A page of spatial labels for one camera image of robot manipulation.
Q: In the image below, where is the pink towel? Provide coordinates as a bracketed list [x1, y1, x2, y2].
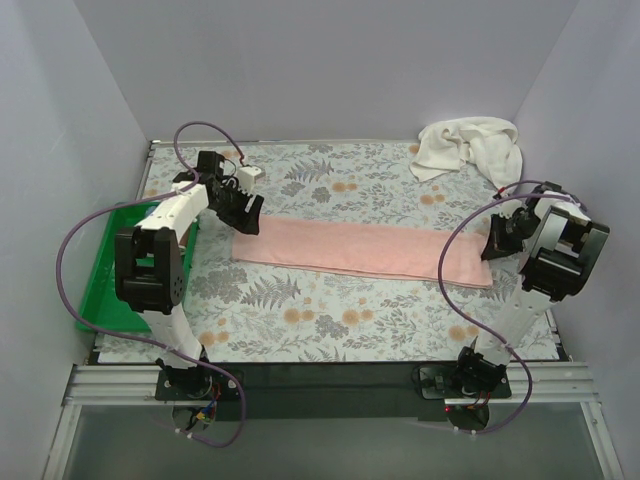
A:
[231, 216, 493, 288]

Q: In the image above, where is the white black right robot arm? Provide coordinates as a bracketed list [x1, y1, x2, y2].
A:
[451, 181, 610, 396]

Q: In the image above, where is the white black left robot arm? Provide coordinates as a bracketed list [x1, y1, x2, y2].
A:
[114, 151, 264, 398]

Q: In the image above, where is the white crumpled towel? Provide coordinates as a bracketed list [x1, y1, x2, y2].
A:
[409, 117, 523, 189]

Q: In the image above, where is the green plastic tray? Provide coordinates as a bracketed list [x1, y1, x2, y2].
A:
[74, 201, 199, 333]

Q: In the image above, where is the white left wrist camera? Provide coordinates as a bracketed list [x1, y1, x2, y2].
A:
[237, 165, 266, 191]

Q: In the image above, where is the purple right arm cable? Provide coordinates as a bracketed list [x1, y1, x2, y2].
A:
[437, 179, 581, 435]

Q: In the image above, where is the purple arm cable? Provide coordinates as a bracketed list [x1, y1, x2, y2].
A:
[437, 179, 581, 435]
[54, 120, 251, 449]

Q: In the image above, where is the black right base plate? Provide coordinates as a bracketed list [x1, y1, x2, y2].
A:
[411, 363, 512, 400]

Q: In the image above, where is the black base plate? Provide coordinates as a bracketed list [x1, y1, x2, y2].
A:
[411, 363, 512, 400]
[154, 371, 240, 401]

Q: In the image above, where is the aluminium frame rail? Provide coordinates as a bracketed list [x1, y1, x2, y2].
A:
[64, 362, 599, 405]

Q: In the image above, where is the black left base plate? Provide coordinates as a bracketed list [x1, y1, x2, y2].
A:
[154, 371, 240, 401]

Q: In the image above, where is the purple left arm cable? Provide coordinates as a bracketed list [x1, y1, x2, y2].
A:
[54, 120, 251, 449]

